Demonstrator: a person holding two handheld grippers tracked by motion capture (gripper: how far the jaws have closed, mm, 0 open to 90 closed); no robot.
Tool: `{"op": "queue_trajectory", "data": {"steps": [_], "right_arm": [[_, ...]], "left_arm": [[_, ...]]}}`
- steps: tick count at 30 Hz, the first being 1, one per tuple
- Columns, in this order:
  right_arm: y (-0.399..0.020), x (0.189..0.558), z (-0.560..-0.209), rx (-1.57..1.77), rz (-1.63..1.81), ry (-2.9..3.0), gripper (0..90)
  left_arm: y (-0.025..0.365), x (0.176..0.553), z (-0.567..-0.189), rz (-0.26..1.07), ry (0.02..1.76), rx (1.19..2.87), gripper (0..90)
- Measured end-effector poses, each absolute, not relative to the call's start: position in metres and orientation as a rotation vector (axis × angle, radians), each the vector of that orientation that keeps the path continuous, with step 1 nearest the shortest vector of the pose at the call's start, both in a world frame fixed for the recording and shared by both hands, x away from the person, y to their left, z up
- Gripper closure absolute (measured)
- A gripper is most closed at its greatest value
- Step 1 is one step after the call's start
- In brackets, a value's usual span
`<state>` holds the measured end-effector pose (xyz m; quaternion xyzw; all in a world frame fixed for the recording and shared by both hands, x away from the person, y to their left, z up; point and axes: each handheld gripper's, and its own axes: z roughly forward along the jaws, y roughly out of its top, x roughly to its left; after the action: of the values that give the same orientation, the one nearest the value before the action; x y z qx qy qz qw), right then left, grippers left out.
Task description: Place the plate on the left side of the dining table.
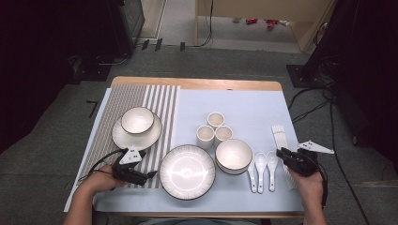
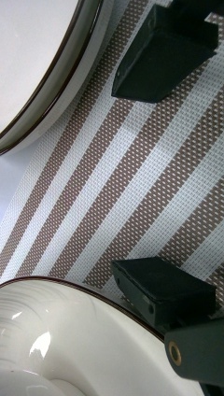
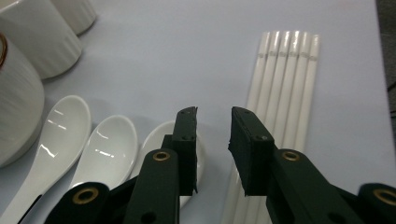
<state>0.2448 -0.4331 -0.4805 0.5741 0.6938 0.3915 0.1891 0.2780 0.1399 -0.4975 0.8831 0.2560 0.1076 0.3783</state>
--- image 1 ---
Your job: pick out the pale blue table sheet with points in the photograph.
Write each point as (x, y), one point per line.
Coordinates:
(244, 103)

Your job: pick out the white plate with dark rim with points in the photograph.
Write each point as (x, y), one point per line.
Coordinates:
(187, 172)
(137, 142)

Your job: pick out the black equipment case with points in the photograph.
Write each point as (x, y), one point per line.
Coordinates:
(133, 22)

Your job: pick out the white bowl with dark rim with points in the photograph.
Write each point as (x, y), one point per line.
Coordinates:
(137, 120)
(233, 173)
(233, 155)

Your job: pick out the white ceramic spoon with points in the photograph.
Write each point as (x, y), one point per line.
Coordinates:
(272, 162)
(252, 182)
(260, 162)

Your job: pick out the person's clothing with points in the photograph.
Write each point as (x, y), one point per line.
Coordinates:
(194, 222)

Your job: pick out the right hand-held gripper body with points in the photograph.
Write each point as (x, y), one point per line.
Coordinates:
(303, 164)

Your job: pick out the white ceramic cup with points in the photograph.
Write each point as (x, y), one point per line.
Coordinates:
(205, 137)
(216, 120)
(223, 133)

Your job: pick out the small white object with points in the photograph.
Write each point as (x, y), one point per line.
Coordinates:
(237, 20)
(284, 22)

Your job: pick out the black curtain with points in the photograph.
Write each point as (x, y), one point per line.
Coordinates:
(37, 62)
(369, 62)

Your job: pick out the small red object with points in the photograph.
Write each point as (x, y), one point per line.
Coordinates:
(252, 21)
(271, 23)

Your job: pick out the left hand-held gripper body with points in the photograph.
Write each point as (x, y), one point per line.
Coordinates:
(131, 155)

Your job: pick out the black stand base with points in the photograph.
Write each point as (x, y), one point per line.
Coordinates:
(297, 76)
(94, 73)

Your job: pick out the brown white striped placemat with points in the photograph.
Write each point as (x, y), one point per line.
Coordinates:
(125, 100)

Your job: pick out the person's left hand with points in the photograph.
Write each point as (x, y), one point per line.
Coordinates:
(99, 182)

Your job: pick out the row of white chopsticks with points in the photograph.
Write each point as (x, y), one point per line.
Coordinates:
(278, 137)

